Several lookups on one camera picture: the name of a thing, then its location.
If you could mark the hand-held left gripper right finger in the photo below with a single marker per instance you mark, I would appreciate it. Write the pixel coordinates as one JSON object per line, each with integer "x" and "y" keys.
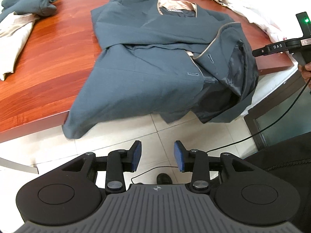
{"x": 179, "y": 157}

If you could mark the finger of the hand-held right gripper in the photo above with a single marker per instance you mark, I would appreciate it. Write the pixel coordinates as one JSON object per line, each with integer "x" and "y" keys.
{"x": 261, "y": 51}

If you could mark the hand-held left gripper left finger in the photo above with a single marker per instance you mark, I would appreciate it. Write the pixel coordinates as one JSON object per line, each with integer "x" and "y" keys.
{"x": 136, "y": 155}

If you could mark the grey suit jacket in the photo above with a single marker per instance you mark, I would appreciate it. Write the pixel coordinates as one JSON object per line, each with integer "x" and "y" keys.
{"x": 145, "y": 77}

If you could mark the person's right hand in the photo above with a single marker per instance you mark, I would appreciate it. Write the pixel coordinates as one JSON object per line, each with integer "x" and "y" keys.
{"x": 307, "y": 72}

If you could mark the black shoe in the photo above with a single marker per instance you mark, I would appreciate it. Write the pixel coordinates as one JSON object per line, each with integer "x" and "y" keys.
{"x": 164, "y": 179}

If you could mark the white plastic bag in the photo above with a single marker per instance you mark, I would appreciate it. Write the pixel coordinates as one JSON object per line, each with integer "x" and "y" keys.
{"x": 262, "y": 17}

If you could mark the grey framed glass panel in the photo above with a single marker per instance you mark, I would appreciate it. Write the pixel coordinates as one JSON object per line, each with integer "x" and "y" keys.
{"x": 274, "y": 131}

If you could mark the person's black clothing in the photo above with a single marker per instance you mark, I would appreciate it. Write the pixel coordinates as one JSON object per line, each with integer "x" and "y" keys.
{"x": 281, "y": 165}

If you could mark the grey metal table leg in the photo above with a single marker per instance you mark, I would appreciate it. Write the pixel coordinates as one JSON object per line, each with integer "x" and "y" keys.
{"x": 17, "y": 165}

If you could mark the grey garment with beige lining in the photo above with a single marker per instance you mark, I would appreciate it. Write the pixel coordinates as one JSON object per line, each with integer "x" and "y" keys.
{"x": 14, "y": 41}

